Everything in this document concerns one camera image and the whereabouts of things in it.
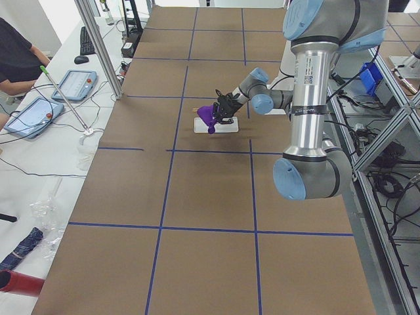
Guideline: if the green tipped metal stick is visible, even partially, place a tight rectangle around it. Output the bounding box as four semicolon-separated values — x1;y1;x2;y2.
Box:
40;66;93;135

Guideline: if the black keyboard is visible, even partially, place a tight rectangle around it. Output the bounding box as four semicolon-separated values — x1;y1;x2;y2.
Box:
79;26;95;56

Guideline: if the seated person black shirt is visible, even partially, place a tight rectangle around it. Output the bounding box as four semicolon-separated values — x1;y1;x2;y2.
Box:
1;19;50;96

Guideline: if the blue plastic bin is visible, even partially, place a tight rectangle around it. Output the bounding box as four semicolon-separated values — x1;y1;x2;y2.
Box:
360;62;383;96

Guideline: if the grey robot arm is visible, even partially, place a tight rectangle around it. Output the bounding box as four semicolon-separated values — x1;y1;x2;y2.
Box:
273;1;389;200
207;68;293;127

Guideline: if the blue teach pendant near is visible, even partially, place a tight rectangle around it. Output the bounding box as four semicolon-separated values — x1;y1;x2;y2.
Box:
5;97;64;139

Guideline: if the purple towel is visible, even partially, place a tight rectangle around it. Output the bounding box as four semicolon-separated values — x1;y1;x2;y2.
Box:
197;105;218;135

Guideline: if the blue teach pendant far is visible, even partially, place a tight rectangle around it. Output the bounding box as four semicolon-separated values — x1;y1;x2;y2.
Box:
58;70;98;102

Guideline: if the aluminium frame post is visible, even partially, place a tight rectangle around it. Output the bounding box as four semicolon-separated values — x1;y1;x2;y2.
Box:
74;0;122;100

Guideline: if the black computer mouse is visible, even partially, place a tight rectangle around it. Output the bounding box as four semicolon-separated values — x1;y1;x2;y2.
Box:
73;55;89;64

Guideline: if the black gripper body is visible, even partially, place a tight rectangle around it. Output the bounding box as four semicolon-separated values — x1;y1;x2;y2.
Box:
219;93;243;116

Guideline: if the red cylinder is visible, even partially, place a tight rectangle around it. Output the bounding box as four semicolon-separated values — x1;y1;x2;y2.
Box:
1;270;45;297

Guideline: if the aluminium frame rail right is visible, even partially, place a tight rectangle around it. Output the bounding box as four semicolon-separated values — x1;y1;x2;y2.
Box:
327;40;419;314

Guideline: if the folded dark blue umbrella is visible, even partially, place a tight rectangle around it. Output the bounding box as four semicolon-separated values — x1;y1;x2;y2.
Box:
1;227;43;271

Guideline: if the crumpled clear plastic wrap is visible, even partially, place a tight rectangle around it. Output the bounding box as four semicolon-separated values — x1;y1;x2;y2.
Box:
30;177;66;262

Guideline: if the white rack base tray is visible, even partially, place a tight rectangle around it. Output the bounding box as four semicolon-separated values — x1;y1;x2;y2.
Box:
193;117;239;134

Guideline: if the blue teach pendant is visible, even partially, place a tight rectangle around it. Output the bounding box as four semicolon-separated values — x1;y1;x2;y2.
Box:
58;70;98;102
5;97;64;139

